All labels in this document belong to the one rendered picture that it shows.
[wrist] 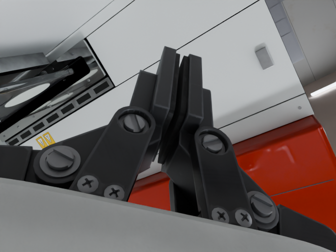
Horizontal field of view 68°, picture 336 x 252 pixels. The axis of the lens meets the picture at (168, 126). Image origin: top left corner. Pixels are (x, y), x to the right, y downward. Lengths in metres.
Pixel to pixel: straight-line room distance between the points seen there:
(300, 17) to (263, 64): 8.40
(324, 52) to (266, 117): 8.63
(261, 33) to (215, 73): 0.11
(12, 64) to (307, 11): 8.69
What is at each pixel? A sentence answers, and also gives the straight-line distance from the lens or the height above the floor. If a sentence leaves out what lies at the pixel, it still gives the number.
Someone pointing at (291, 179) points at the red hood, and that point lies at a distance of 0.57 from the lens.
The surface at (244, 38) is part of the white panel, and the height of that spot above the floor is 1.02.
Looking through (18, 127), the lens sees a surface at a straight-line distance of 0.84.
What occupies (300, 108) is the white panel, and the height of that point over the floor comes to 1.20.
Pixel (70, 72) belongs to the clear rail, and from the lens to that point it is 0.61.
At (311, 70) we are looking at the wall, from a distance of 9.09.
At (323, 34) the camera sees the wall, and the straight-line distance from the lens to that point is 9.13.
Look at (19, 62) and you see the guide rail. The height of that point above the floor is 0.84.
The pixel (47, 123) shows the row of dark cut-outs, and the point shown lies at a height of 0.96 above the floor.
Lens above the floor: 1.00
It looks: 11 degrees up
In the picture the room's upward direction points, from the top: 150 degrees clockwise
